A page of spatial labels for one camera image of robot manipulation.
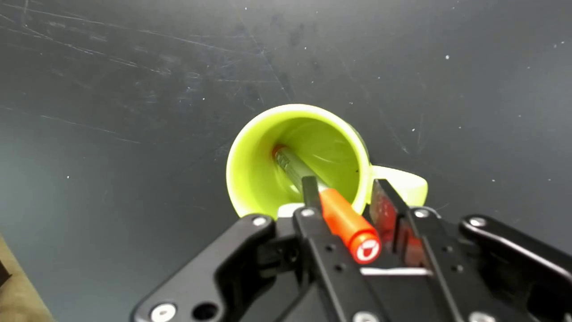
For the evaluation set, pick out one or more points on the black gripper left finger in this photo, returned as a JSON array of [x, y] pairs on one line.
[[322, 262]]

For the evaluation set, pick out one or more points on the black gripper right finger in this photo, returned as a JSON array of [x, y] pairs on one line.
[[434, 257]]

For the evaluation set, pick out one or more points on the red capped white marker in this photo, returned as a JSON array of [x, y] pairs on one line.
[[349, 226]]

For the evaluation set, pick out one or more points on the yellow ceramic mug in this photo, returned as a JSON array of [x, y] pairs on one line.
[[261, 173]]

